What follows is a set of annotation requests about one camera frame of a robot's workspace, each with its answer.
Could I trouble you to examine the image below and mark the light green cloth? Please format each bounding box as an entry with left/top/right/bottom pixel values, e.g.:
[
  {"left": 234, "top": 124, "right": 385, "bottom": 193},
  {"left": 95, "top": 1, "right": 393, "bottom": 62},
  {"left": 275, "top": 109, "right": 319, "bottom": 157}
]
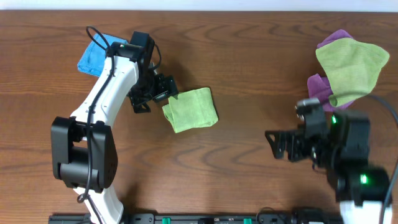
[{"left": 162, "top": 87, "right": 219, "bottom": 133}]

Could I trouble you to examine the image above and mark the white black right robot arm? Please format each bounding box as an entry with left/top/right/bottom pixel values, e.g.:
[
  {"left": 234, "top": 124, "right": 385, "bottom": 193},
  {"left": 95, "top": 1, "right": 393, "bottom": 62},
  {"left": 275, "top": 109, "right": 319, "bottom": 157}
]
[{"left": 265, "top": 108, "right": 393, "bottom": 223}]

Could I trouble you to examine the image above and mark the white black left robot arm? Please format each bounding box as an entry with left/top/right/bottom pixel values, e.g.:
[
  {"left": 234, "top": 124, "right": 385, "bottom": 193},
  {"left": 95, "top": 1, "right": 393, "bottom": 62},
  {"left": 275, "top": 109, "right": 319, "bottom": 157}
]
[{"left": 50, "top": 31, "right": 178, "bottom": 223}]

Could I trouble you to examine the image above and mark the purple cloth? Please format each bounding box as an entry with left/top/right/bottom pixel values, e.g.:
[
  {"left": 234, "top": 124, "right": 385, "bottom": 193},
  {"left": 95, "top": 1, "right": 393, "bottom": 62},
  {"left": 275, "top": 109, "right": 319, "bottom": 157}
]
[{"left": 307, "top": 29, "right": 353, "bottom": 112}]

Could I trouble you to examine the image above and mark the folded blue cloth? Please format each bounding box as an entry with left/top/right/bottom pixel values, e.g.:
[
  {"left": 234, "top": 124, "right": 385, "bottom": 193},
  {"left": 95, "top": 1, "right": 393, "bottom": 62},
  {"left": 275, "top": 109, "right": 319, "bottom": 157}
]
[{"left": 77, "top": 34, "right": 127, "bottom": 77}]

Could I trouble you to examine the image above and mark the olive green cloth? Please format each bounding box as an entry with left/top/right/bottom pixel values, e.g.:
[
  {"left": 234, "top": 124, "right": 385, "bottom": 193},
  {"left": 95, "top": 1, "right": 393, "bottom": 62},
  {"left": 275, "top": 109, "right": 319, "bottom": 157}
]
[{"left": 315, "top": 38, "right": 390, "bottom": 108}]

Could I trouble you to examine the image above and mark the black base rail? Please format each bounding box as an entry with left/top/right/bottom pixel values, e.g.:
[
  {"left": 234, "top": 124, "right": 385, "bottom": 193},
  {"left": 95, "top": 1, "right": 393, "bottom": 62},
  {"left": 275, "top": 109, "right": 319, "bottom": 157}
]
[{"left": 48, "top": 212, "right": 343, "bottom": 224}]

